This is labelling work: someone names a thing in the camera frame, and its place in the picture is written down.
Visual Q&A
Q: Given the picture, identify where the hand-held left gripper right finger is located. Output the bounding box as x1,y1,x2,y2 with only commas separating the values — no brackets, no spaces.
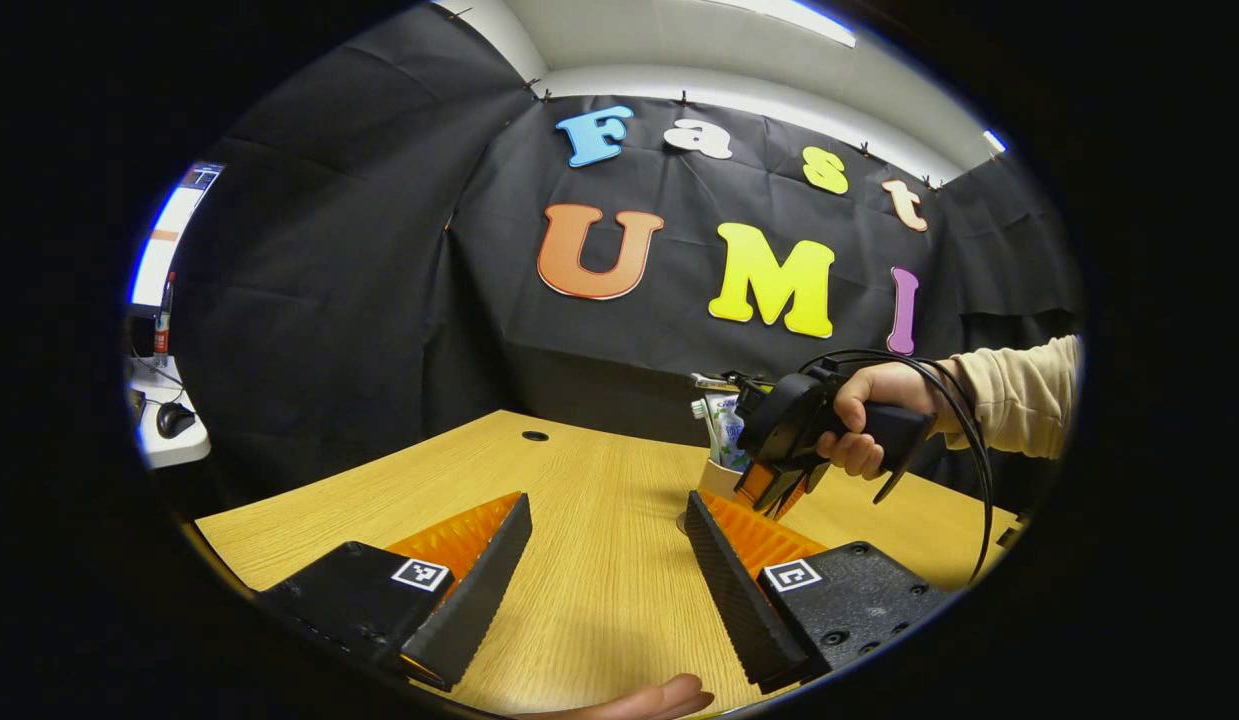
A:
685,489,955,693

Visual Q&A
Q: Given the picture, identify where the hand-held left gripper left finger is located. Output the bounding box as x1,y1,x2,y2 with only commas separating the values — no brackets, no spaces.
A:
257,492,534,693

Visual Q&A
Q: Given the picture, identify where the beige cup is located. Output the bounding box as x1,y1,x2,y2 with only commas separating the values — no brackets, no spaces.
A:
697,455,755,504

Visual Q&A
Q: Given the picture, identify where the white toothpaste tube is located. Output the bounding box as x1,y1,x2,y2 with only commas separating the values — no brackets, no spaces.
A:
704,393,752,473

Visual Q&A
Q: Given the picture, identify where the white toothbrush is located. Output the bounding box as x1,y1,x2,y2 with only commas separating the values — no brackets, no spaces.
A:
690,398,725,466

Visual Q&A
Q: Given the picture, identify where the wooden desktop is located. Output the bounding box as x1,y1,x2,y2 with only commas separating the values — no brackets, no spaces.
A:
194,410,1025,719

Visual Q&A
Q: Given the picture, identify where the black backdrop cloth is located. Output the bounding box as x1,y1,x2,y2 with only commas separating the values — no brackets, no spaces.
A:
169,5,1085,501

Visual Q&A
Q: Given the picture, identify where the white side desk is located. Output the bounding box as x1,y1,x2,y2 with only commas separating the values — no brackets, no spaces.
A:
127,355,212,471

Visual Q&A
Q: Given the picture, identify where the red label bottle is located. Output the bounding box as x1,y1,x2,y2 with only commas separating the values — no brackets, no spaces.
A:
153,272,176,366

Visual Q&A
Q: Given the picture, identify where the computer monitor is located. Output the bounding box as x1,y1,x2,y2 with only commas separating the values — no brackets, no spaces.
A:
129,162,225,311

